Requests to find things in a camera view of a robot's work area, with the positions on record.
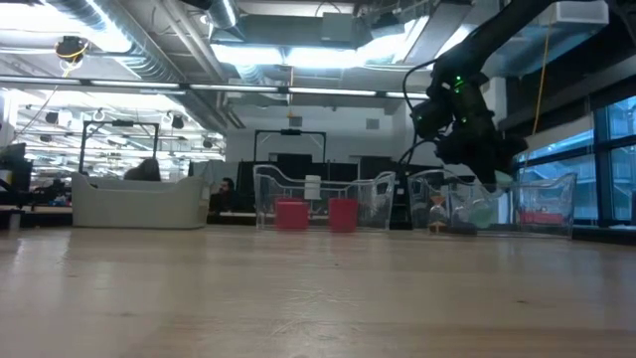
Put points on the grey ceiling vent unit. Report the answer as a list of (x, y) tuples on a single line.
[(581, 12)]

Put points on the black capped hourglass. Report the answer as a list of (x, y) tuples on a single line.
[(463, 230)]

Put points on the black monitor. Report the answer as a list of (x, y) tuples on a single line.
[(17, 174)]

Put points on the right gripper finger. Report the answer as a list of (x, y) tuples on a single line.
[(489, 176)]

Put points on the person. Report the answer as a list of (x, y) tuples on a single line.
[(226, 191), (144, 170)]

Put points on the grey opaque plastic bin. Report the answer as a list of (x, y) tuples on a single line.
[(139, 209)]

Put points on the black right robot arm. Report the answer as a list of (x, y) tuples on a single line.
[(487, 40)]

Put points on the red flat object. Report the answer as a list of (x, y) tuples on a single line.
[(541, 218)]

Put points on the black gantry frame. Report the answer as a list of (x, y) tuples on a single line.
[(290, 131), (119, 123)]

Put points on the long ceiling light strip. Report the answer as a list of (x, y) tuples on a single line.
[(333, 92)]

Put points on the black ceiling dome device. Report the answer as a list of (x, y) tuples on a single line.
[(71, 47)]

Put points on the white cylinder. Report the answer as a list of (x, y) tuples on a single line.
[(312, 186)]

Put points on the mint green hourglass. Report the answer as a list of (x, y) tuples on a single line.
[(484, 215)]

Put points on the red cube block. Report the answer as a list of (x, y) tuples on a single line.
[(343, 216), (292, 216)]

